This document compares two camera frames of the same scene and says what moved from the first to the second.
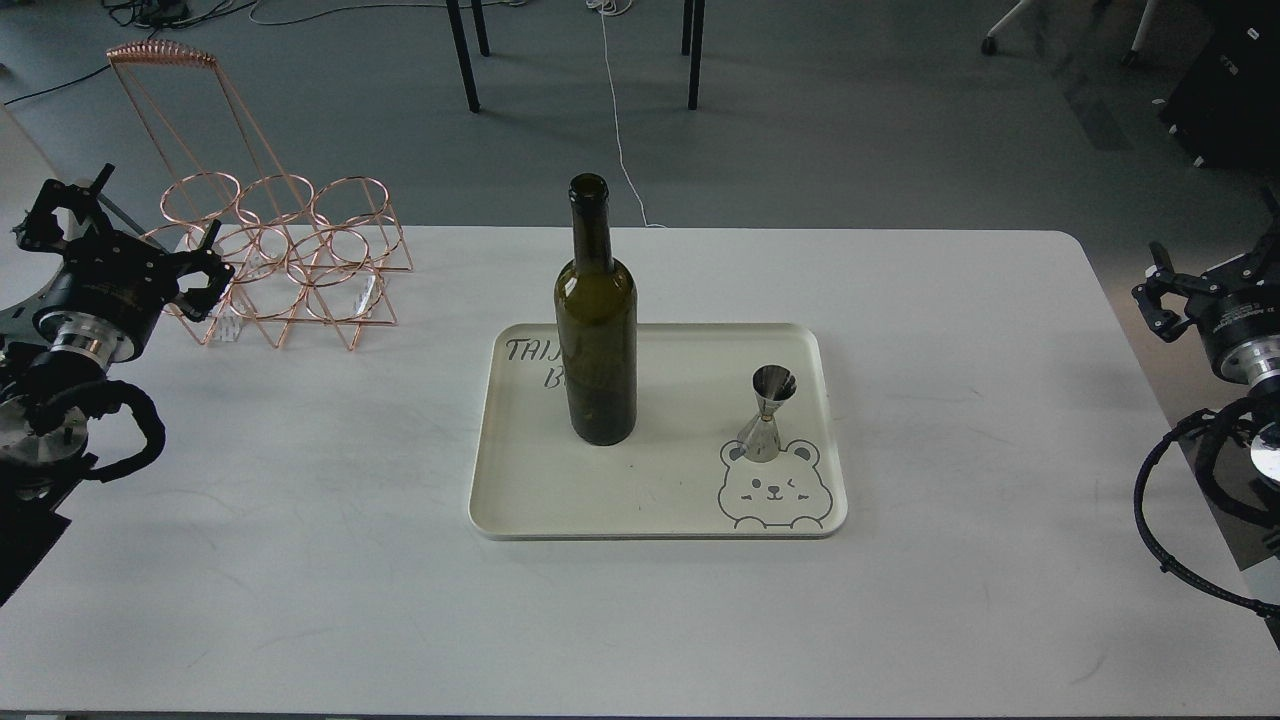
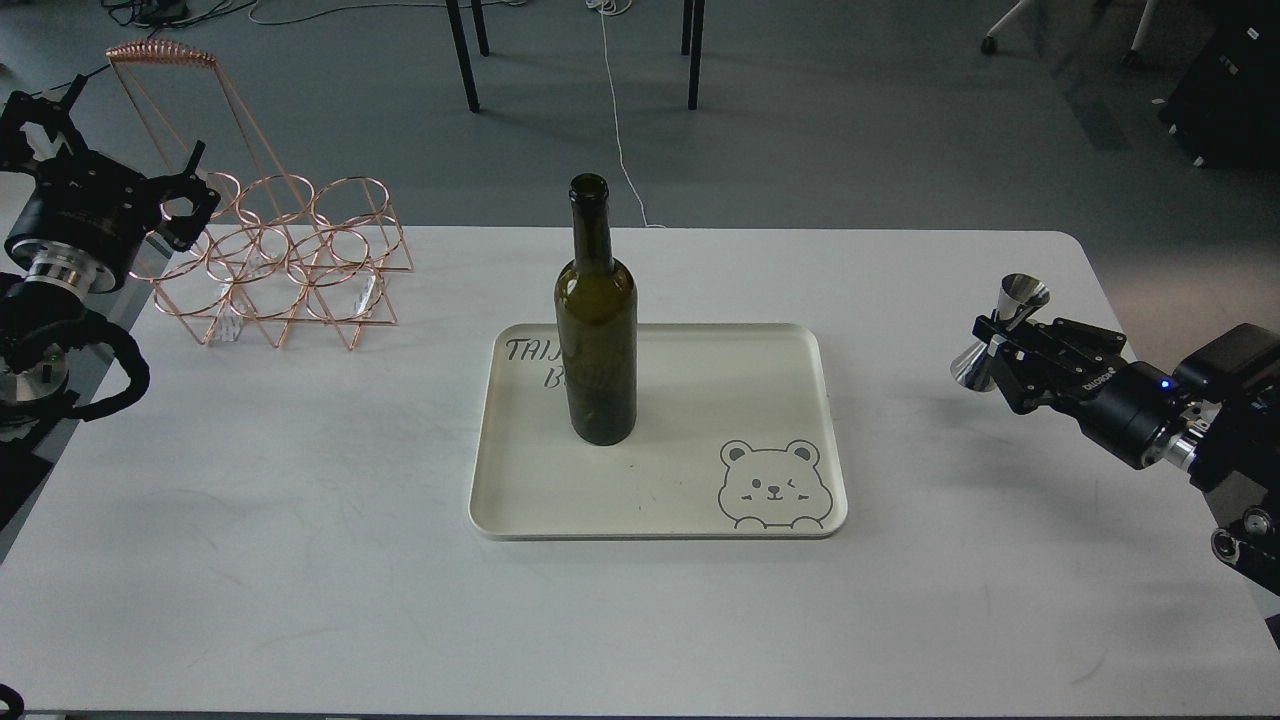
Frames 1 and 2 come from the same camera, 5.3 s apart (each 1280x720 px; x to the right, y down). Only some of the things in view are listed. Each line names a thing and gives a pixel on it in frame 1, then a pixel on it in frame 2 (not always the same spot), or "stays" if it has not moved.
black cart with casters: [1226, 109] stays
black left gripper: [125, 282] to [87, 214]
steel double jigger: [773, 384] to [1018, 293]
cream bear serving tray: [680, 476] stays
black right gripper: [1235, 307] to [1123, 406]
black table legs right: [693, 30] stays
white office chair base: [990, 44] stays
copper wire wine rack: [296, 250] stays
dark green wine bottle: [597, 305] stays
